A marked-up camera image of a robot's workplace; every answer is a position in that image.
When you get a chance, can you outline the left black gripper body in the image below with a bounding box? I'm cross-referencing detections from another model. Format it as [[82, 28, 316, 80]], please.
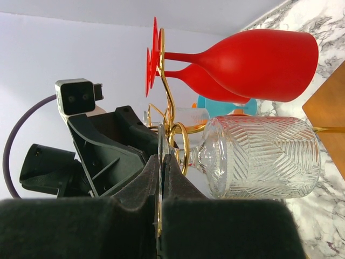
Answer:
[[67, 106, 158, 197]]

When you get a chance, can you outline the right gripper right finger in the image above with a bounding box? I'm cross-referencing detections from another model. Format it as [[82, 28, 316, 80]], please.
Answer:
[[161, 155, 306, 258]]

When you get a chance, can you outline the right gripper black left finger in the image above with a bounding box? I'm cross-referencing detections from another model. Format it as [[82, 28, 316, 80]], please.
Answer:
[[1, 155, 159, 258]]

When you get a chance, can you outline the clear wine glass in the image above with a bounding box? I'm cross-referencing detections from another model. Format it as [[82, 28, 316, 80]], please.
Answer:
[[143, 104, 210, 128], [157, 115, 322, 202]]

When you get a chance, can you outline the orange wine glass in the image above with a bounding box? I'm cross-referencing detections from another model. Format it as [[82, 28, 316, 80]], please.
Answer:
[[191, 103, 247, 116]]

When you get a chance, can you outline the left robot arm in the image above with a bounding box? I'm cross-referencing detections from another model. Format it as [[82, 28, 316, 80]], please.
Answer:
[[19, 106, 158, 197]]

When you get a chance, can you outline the blue wine glass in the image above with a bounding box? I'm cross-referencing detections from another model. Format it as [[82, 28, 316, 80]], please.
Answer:
[[197, 96, 257, 117]]

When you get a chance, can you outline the left red wine glass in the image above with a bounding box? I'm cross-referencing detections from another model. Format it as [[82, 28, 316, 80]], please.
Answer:
[[145, 47, 251, 105]]

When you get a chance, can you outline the red wine glass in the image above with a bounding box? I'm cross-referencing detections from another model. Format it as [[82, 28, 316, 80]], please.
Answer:
[[145, 47, 251, 105], [145, 21, 319, 102]]

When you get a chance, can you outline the right red wine glass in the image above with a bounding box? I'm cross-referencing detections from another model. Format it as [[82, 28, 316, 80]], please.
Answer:
[[145, 21, 319, 102]]

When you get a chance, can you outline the gold wire wine glass rack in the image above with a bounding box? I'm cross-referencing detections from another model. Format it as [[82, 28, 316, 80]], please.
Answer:
[[155, 28, 344, 174]]

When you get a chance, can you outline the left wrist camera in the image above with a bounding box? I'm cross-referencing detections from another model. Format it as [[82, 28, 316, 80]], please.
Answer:
[[54, 78, 106, 123]]

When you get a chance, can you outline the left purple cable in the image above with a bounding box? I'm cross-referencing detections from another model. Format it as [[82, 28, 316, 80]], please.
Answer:
[[2, 94, 58, 199]]

